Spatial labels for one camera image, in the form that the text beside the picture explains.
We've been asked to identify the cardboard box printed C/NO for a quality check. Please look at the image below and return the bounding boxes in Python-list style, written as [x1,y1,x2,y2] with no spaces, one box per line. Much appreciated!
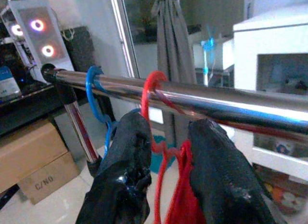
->
[18,151,81,205]

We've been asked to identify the white computer case with fans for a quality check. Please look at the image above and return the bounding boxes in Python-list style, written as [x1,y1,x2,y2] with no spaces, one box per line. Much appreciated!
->
[0,0,75,84]

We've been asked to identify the black desk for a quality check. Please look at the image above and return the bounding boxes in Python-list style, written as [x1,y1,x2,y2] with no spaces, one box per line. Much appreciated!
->
[0,81,114,138]

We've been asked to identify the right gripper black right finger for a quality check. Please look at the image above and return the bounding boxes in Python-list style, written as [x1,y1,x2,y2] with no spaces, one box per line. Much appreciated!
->
[187,118,277,224]

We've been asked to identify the blue plastic object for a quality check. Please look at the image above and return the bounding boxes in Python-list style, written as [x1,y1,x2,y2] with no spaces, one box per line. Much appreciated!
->
[201,26,217,87]

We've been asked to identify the silver door frame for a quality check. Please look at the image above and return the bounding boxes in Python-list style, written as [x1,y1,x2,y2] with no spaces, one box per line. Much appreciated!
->
[108,0,140,78]

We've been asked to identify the chrome clothes rail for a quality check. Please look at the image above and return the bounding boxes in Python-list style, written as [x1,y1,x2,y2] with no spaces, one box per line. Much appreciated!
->
[55,68,308,140]

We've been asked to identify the colourful patterned item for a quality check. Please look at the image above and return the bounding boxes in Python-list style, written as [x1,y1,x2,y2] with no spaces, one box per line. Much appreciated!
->
[255,163,308,215]

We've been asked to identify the large plain cardboard box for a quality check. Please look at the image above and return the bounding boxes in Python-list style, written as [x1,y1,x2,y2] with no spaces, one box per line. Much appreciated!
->
[0,118,70,193]

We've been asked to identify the black paper bag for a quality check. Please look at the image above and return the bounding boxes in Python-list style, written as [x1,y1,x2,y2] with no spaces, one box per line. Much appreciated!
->
[61,26,96,72]

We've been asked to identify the grey hanging curtain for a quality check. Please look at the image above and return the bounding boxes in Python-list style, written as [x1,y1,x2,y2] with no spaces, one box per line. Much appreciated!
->
[150,0,198,86]

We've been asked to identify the white box with blue label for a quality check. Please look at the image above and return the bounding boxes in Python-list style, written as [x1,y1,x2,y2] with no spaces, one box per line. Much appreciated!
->
[0,65,22,102]

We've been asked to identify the red plastic hanger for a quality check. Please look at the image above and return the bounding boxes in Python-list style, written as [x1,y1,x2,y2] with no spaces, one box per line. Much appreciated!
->
[141,70,186,224]

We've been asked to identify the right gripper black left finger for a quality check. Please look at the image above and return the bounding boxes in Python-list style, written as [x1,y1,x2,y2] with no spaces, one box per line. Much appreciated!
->
[76,111,153,224]

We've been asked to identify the chrome rack upright post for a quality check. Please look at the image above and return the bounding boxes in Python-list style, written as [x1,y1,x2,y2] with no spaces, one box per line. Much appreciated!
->
[64,98,102,163]

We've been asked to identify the teal plastic basket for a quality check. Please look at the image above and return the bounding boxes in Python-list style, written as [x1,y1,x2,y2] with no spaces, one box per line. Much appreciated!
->
[151,134,176,174]

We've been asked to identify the red fabric garment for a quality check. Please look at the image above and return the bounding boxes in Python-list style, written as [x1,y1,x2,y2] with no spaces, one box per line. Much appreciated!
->
[163,139,207,224]

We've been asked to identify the black rail end connector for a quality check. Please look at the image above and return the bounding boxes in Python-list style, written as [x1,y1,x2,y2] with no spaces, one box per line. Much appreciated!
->
[41,63,76,105]

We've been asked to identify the blue plastic hanger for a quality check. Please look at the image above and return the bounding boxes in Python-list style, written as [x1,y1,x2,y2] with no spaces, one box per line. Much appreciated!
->
[85,65,141,166]

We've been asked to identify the white cabinet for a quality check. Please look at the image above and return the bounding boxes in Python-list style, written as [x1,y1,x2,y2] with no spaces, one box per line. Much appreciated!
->
[222,11,308,181]

